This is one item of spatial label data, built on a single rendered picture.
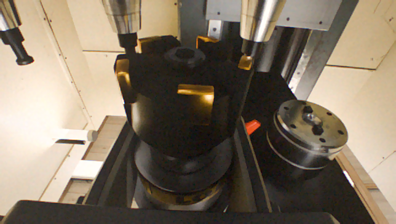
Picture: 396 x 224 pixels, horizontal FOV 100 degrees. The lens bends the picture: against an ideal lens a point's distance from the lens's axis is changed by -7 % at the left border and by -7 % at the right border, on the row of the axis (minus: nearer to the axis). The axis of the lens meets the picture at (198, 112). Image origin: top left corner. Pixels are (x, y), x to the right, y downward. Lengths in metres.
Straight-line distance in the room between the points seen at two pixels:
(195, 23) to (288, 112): 0.51
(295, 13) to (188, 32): 0.40
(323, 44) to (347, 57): 0.61
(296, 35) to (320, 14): 0.11
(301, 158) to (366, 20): 1.18
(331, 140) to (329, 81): 1.18
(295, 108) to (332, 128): 0.09
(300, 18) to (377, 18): 0.79
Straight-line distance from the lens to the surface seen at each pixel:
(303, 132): 0.42
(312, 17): 0.84
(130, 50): 0.18
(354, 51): 1.56
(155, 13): 1.16
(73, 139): 1.11
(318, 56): 0.98
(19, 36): 0.23
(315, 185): 0.52
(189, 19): 0.78
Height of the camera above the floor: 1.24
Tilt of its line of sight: 41 degrees up
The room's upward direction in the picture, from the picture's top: 176 degrees counter-clockwise
